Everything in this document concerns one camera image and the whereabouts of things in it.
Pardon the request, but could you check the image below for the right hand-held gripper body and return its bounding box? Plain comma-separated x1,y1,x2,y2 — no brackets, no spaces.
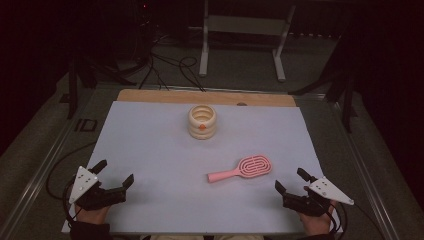
282,177,355,218

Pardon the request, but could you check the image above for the cream ribbed cup orange knob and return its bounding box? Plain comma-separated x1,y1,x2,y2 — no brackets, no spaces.
187,104,218,140

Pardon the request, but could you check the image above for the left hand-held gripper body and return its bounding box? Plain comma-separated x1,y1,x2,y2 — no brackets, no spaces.
68,165,128,212

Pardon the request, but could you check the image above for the left hand-held gripper cable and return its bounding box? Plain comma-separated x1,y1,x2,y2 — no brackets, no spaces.
45,141,98,231

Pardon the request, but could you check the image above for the person's right hand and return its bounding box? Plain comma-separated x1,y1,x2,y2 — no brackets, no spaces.
298,200,338,236

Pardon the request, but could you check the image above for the black floor cable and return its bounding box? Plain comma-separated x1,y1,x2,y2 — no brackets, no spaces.
139,36,170,91
178,55,207,93

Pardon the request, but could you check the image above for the white metal stand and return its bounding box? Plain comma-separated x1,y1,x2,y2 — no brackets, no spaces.
188,0,298,83

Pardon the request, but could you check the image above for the black tripod stand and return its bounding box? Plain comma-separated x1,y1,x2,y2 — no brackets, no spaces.
289,33,360,134
59,49,138,121

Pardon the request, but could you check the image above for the person's left hand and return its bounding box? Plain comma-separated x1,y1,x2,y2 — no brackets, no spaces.
74,203,111,226

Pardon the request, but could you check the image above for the hand-held gripper cable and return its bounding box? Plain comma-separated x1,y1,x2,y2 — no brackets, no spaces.
45,141,98,231
328,199,384,240

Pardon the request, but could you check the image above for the right hand-held gripper cable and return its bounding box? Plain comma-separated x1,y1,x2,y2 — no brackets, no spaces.
328,199,384,240

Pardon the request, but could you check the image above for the aluminium floor rail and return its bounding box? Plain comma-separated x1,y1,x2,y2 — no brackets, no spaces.
293,93,399,240
0,84,101,240

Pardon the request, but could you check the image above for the pink hairbrush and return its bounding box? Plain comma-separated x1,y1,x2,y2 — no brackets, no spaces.
207,154,273,184

